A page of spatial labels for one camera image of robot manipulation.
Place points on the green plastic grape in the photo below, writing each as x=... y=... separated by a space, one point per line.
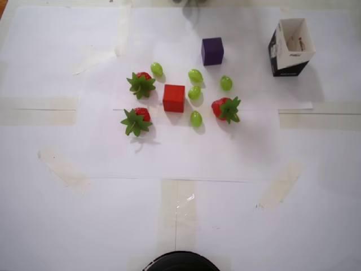
x=195 y=75
x=194 y=92
x=156 y=69
x=226 y=83
x=196 y=118

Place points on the red wooden cube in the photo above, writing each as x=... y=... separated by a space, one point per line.
x=174 y=97

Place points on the purple wooden cube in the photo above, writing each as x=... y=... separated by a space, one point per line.
x=213 y=50

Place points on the red plastic strawberry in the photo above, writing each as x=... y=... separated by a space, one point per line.
x=141 y=84
x=218 y=108
x=134 y=122

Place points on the clear tape strip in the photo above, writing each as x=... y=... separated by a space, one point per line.
x=42 y=115
x=122 y=34
x=169 y=203
x=279 y=186
x=65 y=172
x=93 y=59
x=324 y=121

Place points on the white black cardboard box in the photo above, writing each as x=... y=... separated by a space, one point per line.
x=287 y=67

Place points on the black round object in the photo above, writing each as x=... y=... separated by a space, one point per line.
x=180 y=262

